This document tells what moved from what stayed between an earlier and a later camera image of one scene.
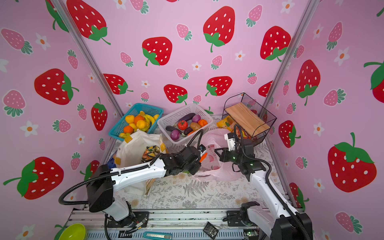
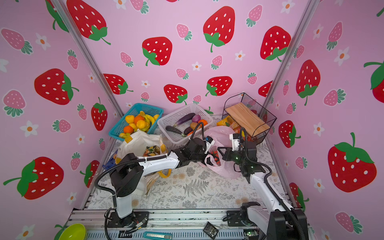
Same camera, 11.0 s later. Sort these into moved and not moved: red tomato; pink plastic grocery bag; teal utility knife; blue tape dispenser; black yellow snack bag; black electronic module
Moved: red tomato; pink plastic grocery bag
Not moved: black electronic module; black yellow snack bag; blue tape dispenser; teal utility knife
